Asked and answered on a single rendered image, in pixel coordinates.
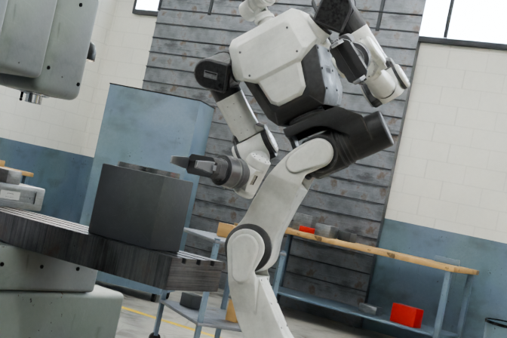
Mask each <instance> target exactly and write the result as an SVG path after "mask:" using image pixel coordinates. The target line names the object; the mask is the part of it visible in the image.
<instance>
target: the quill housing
mask: <svg viewBox="0 0 507 338"><path fill-rule="evenodd" d="M98 5H99V1H98V0H57V5H56V8H55V12H54V18H53V22H52V26H51V32H50V35H49V39H48V46H47V49H46V53H45V59H44V62H43V66H42V70H41V75H40V76H39V77H37V78H30V77H25V76H19V75H10V74H5V73H0V85H2V86H5V87H8V88H13V89H16V90H26V91H33V92H37V93H40V94H46V95H48V96H50V97H53V98H58V99H63V100H74V99H75V98H76V97H77V96H78V94H79V91H80V87H81V80H82V77H83V73H84V70H85V64H86V59H87V56H88V50H89V46H90V43H91V36H92V32H93V29H94V22H95V19H96V15H97V9H98Z"/></svg>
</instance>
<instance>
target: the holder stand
mask: <svg viewBox="0 0 507 338"><path fill-rule="evenodd" d="M192 187H193V182H191V181H187V180H181V179H180V174H177V173H173V172H169V171H163V170H159V169H155V168H151V167H144V166H140V165H136V164H130V163H126V162H122V161H119V162H118V166H116V165H112V164H105V163H104V164H103V166H102V170H101V174H100V180H99V183H98V187H97V194H96V198H95V201H94V207H93V211H92V214H91V221H90V225H89V229H88V232H89V233H91V234H95V235H99V236H102V237H105V238H110V239H113V240H116V241H121V242H124V243H127V244H132V245H135V246H138V247H143V248H146V249H149V250H162V251H169V252H176V253H177V252H179V249H180V243H181V239H182V235H183V229H184V225H185V221H186V215H187V211H188V207H189V201H190V197H191V193H192Z"/></svg>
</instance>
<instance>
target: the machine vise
mask: <svg viewBox="0 0 507 338"><path fill-rule="evenodd" d="M44 195H45V189H41V188H38V187H34V186H29V185H25V184H22V183H20V185H16V184H10V183H3V182H0V206H2V207H14V208H20V209H26V210H37V211H40V210H41V206H42V202H43V199H44Z"/></svg>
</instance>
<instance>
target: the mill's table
mask: <svg viewBox="0 0 507 338"><path fill-rule="evenodd" d="M88 229H89V226H83V225H80V224H77V223H72V222H69V221H65V220H61V219H57V218H54V217H49V216H46V215H43V214H37V213H34V212H31V211H28V210H23V209H19V208H14V207H2V206H0V239H2V240H3V241H6V242H8V243H10V245H13V246H16V247H20V248H23V249H26V250H30V251H33V252H36V253H39V254H44V255H47V256H50V257H54V258H57V259H60V260H64V261H67V262H70V263H74V264H78V265H80V266H85V267H88V268H91V269H95V270H98V271H101V272H105V273H109V274H111V275H116V276H118V277H122V278H126V279H129V280H132V281H136V282H140V283H142V284H147V285H149V286H153V287H157V288H160V289H162V290H184V291H204V292H217V290H218V286H219V283H220V276H221V272H222V268H223V262H222V261H219V260H213V259H210V258H207V257H202V256H199V255H195V254H193V253H187V252H184V251H181V250H179V252H177V253H176V252H169V251H162V250H149V249H146V248H143V247H138V246H135V245H132V244H127V243H124V242H121V241H116V240H113V239H110V238H105V237H102V236H99V235H95V234H91V233H89V232H88Z"/></svg>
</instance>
